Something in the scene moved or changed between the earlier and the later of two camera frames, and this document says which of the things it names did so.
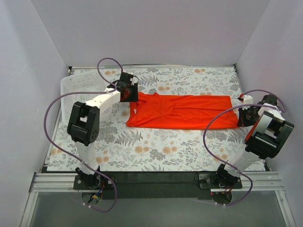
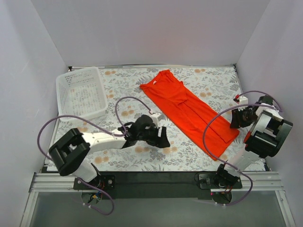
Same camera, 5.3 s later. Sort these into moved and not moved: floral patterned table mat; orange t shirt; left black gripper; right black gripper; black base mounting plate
Moved: orange t shirt; left black gripper
Not moved: black base mounting plate; right black gripper; floral patterned table mat
